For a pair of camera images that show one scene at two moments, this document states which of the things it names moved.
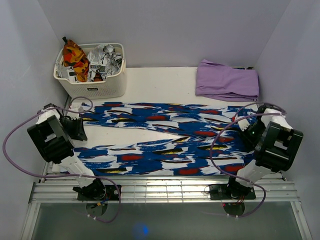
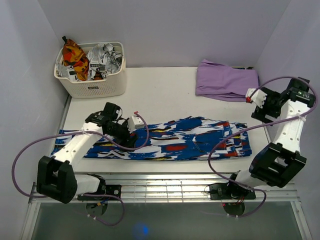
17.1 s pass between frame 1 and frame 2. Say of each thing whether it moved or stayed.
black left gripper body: moved
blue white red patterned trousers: moved
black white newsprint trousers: stayed
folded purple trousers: stayed
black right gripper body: moved
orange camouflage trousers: stayed
